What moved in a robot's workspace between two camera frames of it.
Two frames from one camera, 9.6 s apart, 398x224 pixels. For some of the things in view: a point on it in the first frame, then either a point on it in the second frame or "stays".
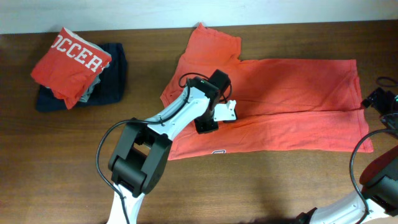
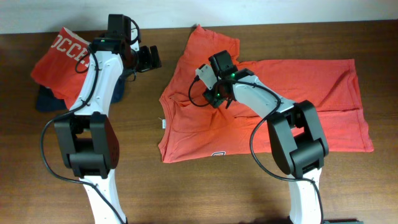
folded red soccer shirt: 70,67 stays
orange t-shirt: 300,105 stays
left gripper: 203,127 → 147,63
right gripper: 380,105 → 214,100
